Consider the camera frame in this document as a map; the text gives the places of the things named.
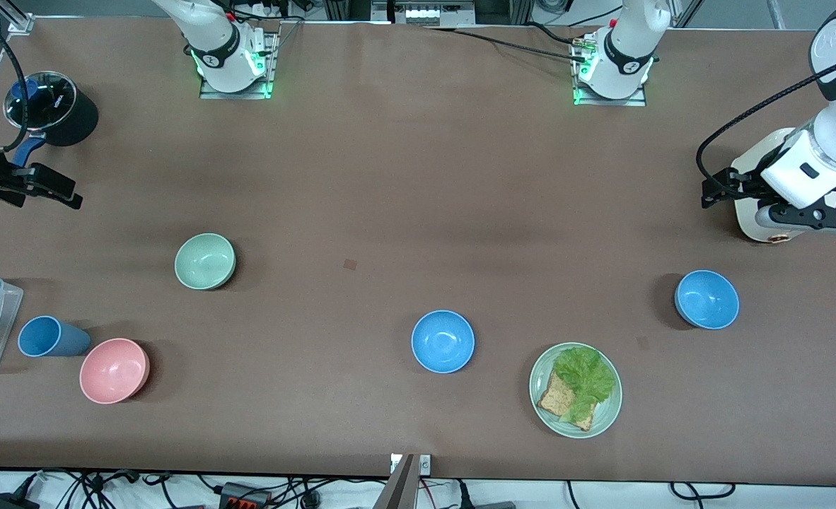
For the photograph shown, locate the green lettuce leaf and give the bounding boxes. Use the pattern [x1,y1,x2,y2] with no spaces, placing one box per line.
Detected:
[552,345,616,424]

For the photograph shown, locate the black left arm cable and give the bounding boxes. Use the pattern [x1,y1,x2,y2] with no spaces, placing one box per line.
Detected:
[695,49,836,186]

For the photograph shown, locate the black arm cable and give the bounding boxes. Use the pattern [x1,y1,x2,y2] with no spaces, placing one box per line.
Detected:
[695,49,836,186]
[0,0,31,153]

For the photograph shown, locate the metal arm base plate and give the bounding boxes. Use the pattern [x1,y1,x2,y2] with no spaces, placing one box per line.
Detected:
[571,37,648,107]
[198,25,280,100]

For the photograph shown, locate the blue cup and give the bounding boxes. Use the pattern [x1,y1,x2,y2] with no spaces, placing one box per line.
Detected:
[17,315,94,358]

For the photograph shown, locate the grey control box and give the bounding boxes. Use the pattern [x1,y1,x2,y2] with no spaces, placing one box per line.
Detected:
[371,0,477,28]

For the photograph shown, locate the green bowl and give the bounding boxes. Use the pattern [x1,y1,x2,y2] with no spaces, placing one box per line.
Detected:
[174,233,237,291]

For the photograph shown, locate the blue bowl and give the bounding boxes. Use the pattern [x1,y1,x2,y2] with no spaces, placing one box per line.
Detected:
[674,269,741,331]
[411,310,476,375]

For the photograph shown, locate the brown toast slice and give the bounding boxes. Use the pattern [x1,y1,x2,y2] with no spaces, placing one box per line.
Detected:
[536,370,596,433]

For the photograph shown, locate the black looped floor cable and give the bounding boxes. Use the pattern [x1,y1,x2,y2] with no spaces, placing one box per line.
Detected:
[668,481,737,503]

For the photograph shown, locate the green plate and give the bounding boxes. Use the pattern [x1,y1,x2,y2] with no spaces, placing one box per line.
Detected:
[528,341,624,440]

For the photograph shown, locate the black power strip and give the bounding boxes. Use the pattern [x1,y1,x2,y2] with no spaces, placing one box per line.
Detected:
[219,482,272,509]

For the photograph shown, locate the black pot with glass lid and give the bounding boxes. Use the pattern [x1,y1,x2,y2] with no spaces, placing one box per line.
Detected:
[2,71,100,148]

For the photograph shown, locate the blue utensil handle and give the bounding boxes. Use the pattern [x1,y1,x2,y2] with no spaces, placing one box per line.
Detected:
[16,137,47,169]

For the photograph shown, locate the black braided table cable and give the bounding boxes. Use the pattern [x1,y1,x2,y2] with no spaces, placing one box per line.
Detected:
[425,25,592,63]

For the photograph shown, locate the white jug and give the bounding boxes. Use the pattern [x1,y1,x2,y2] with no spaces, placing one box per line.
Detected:
[731,127,836,245]

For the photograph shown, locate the grey camera support bar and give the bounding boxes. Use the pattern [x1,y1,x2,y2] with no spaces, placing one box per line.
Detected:
[373,453,419,509]

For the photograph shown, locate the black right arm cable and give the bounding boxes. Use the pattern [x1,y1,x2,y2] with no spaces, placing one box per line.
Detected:
[0,0,31,153]

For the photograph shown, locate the white metal edge bracket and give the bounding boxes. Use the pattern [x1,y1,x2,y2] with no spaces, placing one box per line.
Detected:
[389,453,432,475]

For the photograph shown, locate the pink bowl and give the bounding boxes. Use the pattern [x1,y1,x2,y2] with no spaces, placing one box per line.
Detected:
[79,337,151,405]

